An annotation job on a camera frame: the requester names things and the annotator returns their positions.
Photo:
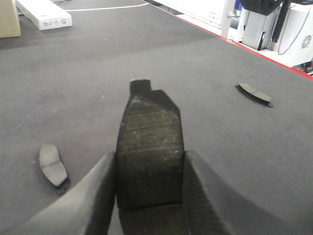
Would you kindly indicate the red conveyor frame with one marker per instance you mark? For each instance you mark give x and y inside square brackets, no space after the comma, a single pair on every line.
[207,14]

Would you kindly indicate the grey brake pad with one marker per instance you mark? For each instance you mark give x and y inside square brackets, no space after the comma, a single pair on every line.
[254,94]
[150,163]
[53,169]

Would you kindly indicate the white robot cart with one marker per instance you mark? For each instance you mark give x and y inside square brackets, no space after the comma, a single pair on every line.
[281,30]

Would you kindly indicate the cardboard box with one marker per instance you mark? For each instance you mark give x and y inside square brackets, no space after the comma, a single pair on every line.
[9,19]

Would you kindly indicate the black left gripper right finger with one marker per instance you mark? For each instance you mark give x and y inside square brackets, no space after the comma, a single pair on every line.
[213,207]

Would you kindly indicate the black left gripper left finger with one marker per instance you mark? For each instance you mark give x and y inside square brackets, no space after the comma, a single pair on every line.
[86,209]

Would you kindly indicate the white flat box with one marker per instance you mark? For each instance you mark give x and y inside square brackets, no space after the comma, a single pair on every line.
[44,14]

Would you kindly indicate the white machine post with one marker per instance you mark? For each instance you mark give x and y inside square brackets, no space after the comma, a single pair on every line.
[228,7]

